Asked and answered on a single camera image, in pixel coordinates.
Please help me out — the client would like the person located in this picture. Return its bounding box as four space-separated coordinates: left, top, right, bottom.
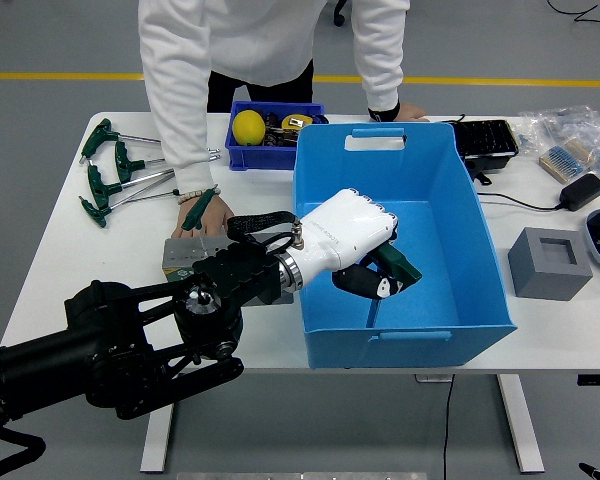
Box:
137 0 411 201

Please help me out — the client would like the large light blue bin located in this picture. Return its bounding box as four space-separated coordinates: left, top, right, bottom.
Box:
292 122 519 371

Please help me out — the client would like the small dark blue bin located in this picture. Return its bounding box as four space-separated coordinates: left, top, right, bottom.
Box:
224 100 326 171

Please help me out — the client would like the black adapter cord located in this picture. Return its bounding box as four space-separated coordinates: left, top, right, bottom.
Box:
477 189 565 211

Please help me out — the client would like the dark hardware pile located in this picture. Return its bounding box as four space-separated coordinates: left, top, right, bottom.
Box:
263 112 291 148

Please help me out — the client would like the black plastic tray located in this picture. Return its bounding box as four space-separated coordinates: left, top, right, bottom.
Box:
452 118 521 187

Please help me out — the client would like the metal green hex key stand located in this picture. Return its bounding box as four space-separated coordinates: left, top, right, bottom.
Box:
161 237 295 307

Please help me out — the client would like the grey block with square recess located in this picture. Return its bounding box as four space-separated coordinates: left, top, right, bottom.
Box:
507 227 594 302

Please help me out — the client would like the yellow lemon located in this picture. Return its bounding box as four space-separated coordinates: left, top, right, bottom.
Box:
231 109 267 147

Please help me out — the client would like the person's left hand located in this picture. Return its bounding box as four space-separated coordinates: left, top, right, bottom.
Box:
397 102 431 124

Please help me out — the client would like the person's right hand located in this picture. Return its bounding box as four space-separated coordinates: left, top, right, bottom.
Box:
171 191 237 240

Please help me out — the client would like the black cable on floor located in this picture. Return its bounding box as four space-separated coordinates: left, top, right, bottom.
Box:
547 0 600 36

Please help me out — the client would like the black power adapter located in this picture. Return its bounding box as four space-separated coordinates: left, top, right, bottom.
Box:
558 173 600 212

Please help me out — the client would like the white table leg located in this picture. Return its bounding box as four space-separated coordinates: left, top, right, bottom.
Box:
497 373 545 474
139 399 180 474

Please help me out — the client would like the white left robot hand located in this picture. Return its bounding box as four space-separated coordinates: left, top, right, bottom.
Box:
292 188 406 300

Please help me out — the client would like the black cable under table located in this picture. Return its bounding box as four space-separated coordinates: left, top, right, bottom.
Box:
441 374 456 480

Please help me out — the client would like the large green T-handle hex key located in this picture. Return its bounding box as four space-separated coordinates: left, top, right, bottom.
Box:
363 241 425 330

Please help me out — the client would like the tan resistor strip bag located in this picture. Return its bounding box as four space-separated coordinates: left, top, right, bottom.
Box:
538 138 596 182

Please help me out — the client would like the yellow tape measure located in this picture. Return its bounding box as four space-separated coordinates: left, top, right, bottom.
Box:
281 113 315 132

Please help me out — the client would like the short green T-handle hex key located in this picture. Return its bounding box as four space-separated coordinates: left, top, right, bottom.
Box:
123 188 181 203

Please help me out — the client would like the small green T-handle hex key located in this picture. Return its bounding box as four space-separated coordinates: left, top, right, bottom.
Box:
181 185 220 246

